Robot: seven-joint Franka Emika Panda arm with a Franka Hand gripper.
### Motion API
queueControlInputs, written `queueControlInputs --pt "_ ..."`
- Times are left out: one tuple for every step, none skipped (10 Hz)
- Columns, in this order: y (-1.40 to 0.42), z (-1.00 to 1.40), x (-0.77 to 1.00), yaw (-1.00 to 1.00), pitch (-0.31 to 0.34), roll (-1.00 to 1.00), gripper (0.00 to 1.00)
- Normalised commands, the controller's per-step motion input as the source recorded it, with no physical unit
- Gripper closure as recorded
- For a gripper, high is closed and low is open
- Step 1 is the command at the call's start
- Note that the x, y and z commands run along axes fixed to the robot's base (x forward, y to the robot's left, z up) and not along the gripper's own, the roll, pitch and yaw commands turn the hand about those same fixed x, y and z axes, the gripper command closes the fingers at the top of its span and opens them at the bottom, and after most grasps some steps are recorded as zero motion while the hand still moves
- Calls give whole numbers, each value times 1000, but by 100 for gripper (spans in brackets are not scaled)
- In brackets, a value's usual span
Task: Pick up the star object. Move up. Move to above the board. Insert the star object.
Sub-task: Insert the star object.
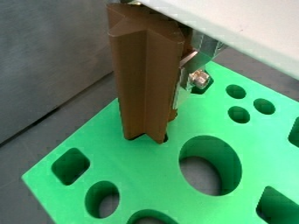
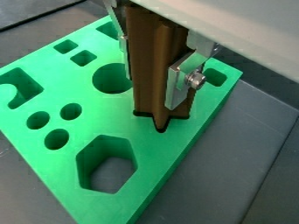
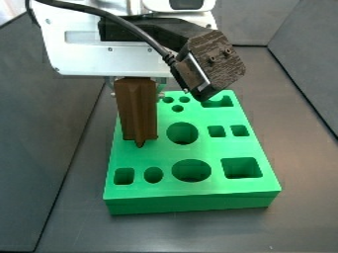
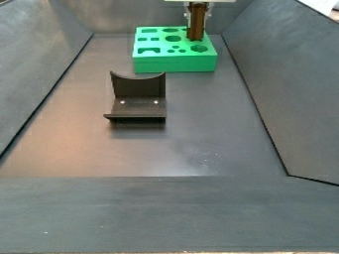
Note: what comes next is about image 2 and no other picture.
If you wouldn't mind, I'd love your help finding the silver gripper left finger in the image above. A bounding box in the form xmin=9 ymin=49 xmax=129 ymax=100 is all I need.
xmin=103 ymin=0 xmax=131 ymax=79

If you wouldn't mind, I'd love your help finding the green shape sorter board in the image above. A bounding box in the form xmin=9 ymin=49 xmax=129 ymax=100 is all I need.
xmin=0 ymin=17 xmax=241 ymax=224

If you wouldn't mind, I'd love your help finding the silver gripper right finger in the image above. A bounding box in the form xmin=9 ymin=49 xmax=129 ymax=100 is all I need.
xmin=164 ymin=31 xmax=220 ymax=110

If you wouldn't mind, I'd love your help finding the brown star prism block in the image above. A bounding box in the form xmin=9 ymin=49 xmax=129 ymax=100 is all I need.
xmin=125 ymin=3 xmax=195 ymax=132

